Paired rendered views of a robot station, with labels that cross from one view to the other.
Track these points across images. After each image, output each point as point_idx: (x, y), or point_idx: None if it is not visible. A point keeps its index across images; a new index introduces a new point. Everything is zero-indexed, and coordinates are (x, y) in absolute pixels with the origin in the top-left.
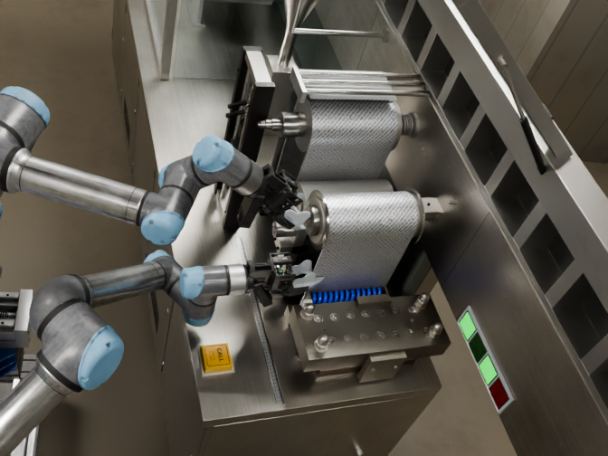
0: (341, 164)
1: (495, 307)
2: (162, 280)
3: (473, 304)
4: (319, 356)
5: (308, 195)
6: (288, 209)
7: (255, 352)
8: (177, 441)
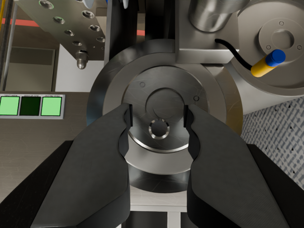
0: (274, 133)
1: (39, 149)
2: None
3: (60, 124)
4: None
5: (260, 95)
6: (192, 146)
7: None
8: None
